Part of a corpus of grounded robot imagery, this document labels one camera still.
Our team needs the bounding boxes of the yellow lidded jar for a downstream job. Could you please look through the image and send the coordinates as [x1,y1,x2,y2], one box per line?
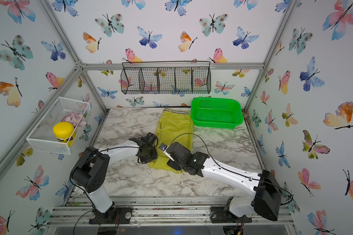
[53,122,75,144]

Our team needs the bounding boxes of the aluminium front rail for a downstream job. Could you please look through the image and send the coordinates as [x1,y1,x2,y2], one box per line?
[45,196,295,227]

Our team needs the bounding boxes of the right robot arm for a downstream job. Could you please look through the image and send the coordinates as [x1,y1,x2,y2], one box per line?
[159,142,283,221]

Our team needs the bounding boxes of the black wire wall basket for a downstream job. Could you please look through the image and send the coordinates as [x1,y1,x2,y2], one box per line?
[120,61,211,97]

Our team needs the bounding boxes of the green plastic basket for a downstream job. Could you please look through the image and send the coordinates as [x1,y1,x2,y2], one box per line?
[190,98,244,129]

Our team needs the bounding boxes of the pink item in basket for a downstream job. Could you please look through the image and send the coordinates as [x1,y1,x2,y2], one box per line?
[61,112,87,128]

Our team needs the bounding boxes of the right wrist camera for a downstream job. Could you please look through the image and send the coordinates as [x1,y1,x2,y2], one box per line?
[159,143,174,161]

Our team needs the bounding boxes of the white mesh wall basket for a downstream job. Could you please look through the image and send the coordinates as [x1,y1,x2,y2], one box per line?
[26,97,91,155]

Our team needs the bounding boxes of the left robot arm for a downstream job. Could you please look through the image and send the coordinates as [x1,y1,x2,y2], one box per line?
[70,133,158,214]

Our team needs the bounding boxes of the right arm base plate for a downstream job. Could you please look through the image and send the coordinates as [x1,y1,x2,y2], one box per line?
[209,207,252,224]

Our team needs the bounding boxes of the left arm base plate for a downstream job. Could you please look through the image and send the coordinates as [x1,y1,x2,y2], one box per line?
[89,207,133,225]

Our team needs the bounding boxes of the lime green long pants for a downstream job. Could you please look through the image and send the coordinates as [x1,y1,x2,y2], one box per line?
[148,108,194,173]

